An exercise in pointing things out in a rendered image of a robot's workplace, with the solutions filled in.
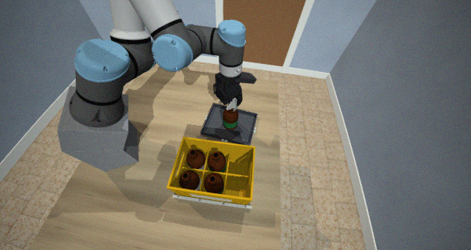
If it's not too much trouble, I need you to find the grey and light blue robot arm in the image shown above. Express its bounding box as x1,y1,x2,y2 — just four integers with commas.
69,0,257,127

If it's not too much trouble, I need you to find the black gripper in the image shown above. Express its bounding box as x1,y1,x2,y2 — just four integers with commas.
213,72,243,112

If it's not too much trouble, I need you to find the yellow divided crate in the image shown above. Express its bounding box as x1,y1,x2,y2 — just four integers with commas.
173,138,255,205

